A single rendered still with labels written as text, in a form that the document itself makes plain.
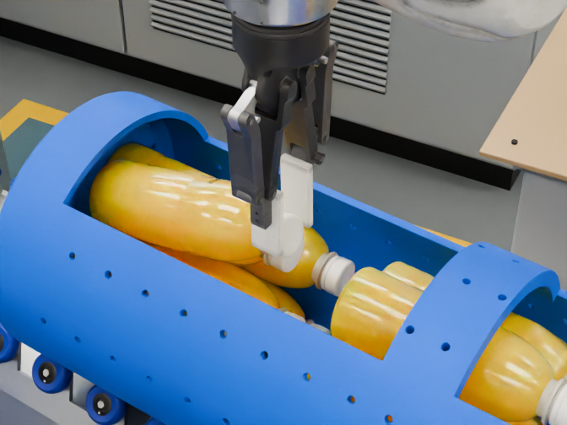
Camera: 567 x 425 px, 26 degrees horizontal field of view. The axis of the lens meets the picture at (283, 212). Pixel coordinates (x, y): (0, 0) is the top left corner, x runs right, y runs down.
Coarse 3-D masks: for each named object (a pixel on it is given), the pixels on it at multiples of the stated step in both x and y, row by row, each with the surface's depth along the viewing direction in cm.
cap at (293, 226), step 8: (288, 216) 107; (296, 216) 108; (288, 224) 107; (296, 224) 108; (288, 232) 107; (296, 232) 108; (288, 240) 107; (296, 240) 108; (288, 248) 107; (296, 248) 108; (288, 256) 108
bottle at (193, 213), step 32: (128, 160) 119; (96, 192) 116; (128, 192) 114; (160, 192) 112; (192, 192) 110; (224, 192) 109; (128, 224) 115; (160, 224) 112; (192, 224) 109; (224, 224) 108; (224, 256) 110
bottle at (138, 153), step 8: (128, 144) 126; (136, 144) 127; (120, 152) 125; (128, 152) 125; (136, 152) 125; (144, 152) 125; (152, 152) 126; (112, 160) 125; (136, 160) 124; (144, 160) 124; (152, 160) 124; (160, 160) 124; (168, 160) 124; (176, 160) 125; (176, 168) 123; (184, 168) 123; (192, 168) 124; (208, 176) 123; (256, 256) 120; (264, 256) 119; (240, 264) 121; (248, 264) 121
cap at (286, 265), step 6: (300, 246) 120; (300, 252) 120; (270, 258) 118; (276, 258) 118; (282, 258) 117; (288, 258) 118; (294, 258) 120; (270, 264) 119; (276, 264) 118; (282, 264) 118; (288, 264) 119; (294, 264) 120; (282, 270) 118; (288, 270) 119
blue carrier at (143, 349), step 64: (64, 128) 117; (128, 128) 117; (192, 128) 128; (64, 192) 113; (320, 192) 124; (0, 256) 115; (64, 256) 112; (128, 256) 109; (384, 256) 125; (448, 256) 119; (512, 256) 106; (0, 320) 121; (64, 320) 113; (128, 320) 109; (192, 320) 105; (256, 320) 103; (320, 320) 130; (448, 320) 98; (128, 384) 112; (192, 384) 107; (256, 384) 103; (320, 384) 100; (384, 384) 98; (448, 384) 96
